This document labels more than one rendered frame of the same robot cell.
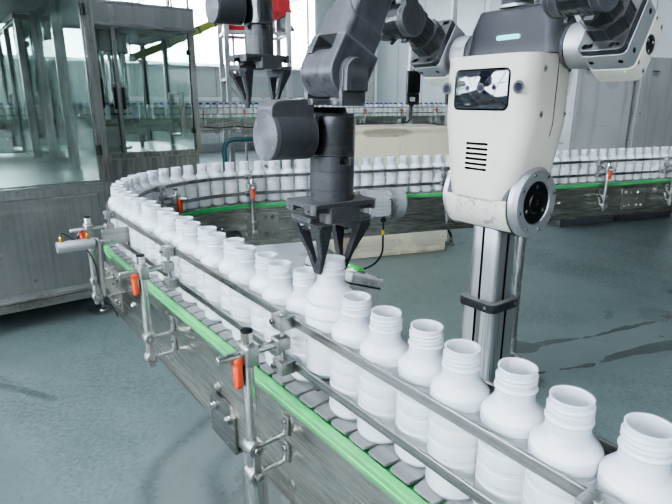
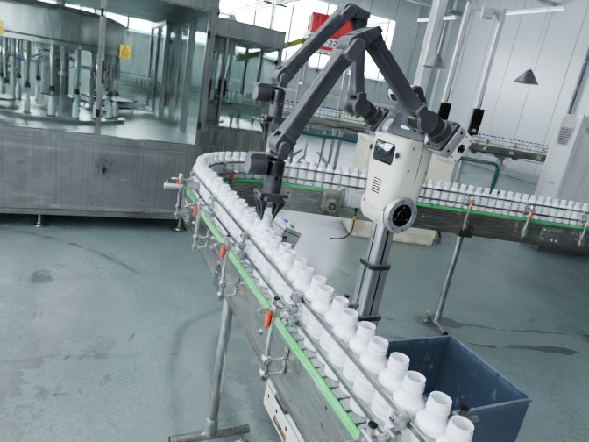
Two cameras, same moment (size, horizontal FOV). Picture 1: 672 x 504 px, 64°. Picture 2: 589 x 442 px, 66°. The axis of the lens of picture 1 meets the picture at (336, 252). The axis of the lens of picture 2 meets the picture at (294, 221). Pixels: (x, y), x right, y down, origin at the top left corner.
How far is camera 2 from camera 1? 0.85 m
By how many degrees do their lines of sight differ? 10
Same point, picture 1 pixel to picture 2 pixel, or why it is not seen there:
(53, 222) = (161, 166)
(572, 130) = (564, 174)
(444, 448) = (277, 285)
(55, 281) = (153, 203)
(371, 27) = (295, 131)
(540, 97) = (408, 162)
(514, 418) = (294, 274)
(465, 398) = (285, 268)
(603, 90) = not seen: outside the picture
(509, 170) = (387, 196)
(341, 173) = (274, 182)
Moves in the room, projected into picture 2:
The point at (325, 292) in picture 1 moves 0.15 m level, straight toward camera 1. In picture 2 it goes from (261, 227) to (247, 240)
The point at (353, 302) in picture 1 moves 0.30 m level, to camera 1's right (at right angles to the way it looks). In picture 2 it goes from (267, 232) to (360, 254)
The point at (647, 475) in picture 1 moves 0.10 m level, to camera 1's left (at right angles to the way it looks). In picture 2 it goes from (313, 290) to (276, 281)
